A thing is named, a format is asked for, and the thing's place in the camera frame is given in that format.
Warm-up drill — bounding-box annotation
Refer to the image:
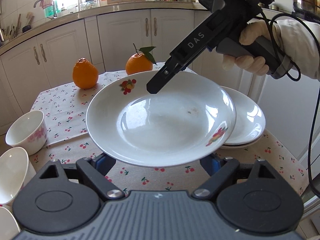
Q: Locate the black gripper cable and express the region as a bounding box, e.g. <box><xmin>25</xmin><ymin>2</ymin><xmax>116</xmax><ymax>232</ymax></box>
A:
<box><xmin>257</xmin><ymin>5</ymin><xmax>320</xmax><ymax>200</ymax></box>

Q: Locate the white refrigerator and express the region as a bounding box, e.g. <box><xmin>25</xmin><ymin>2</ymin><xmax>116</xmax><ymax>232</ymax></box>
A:
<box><xmin>259</xmin><ymin>75</ymin><xmax>320</xmax><ymax>198</ymax></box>

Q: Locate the pear-shaped orange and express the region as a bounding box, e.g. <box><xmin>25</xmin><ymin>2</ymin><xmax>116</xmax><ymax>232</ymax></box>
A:
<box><xmin>72</xmin><ymin>58</ymin><xmax>98</xmax><ymax>89</ymax></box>

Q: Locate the person's right hand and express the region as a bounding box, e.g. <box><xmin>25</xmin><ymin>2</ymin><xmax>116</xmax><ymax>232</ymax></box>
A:
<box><xmin>222</xmin><ymin>19</ymin><xmax>295</xmax><ymax>76</ymax></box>

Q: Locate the beige cherry print tablecloth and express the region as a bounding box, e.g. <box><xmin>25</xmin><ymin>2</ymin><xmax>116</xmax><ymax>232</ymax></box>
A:
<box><xmin>29</xmin><ymin>127</ymin><xmax>309</xmax><ymax>198</ymax></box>

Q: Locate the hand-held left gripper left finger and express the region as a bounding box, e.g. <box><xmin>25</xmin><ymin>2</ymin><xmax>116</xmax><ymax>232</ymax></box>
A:
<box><xmin>36</xmin><ymin>154</ymin><xmax>125</xmax><ymax>201</ymax></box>

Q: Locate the utensil holder with utensils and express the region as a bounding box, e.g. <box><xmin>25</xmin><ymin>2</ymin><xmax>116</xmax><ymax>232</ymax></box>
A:
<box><xmin>0</xmin><ymin>12</ymin><xmax>34</xmax><ymax>42</ymax></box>

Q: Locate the green dish soap bottle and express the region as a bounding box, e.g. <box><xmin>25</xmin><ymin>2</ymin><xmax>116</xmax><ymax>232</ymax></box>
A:
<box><xmin>44</xmin><ymin>5</ymin><xmax>57</xmax><ymax>18</ymax></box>

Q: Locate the white fruit print plate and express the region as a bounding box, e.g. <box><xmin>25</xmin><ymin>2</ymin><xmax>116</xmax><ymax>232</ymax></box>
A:
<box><xmin>86</xmin><ymin>70</ymin><xmax>237</xmax><ymax>167</ymax></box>
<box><xmin>221</xmin><ymin>137</ymin><xmax>262</xmax><ymax>150</ymax></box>
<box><xmin>219</xmin><ymin>86</ymin><xmax>266</xmax><ymax>146</ymax></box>

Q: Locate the white kitchen cabinet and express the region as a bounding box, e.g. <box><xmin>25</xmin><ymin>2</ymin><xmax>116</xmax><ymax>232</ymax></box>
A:
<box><xmin>0</xmin><ymin>6</ymin><xmax>265</xmax><ymax>137</ymax></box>

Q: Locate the white ceramic bowl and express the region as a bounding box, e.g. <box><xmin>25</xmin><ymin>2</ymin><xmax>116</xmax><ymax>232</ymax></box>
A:
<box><xmin>0</xmin><ymin>205</ymin><xmax>21</xmax><ymax>240</ymax></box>
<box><xmin>0</xmin><ymin>147</ymin><xmax>37</xmax><ymax>205</ymax></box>
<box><xmin>5</xmin><ymin>110</ymin><xmax>48</xmax><ymax>155</ymax></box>

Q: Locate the stainless steel pot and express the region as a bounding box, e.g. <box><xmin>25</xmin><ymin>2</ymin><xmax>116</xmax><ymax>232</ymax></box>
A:
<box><xmin>287</xmin><ymin>0</ymin><xmax>320</xmax><ymax>20</ymax></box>

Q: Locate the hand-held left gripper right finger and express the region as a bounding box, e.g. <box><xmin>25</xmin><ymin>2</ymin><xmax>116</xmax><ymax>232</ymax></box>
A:
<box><xmin>191</xmin><ymin>154</ymin><xmax>277</xmax><ymax>201</ymax></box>

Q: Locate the glass jar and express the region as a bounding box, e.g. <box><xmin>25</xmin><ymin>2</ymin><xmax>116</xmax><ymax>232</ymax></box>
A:
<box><xmin>80</xmin><ymin>0</ymin><xmax>97</xmax><ymax>11</ymax></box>

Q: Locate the orange with green leaf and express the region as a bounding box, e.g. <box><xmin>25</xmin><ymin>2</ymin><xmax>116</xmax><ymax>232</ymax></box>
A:
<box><xmin>125</xmin><ymin>43</ymin><xmax>157</xmax><ymax>76</ymax></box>

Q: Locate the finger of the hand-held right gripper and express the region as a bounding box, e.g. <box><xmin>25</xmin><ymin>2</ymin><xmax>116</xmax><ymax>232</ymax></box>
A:
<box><xmin>146</xmin><ymin>57</ymin><xmax>187</xmax><ymax>95</ymax></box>

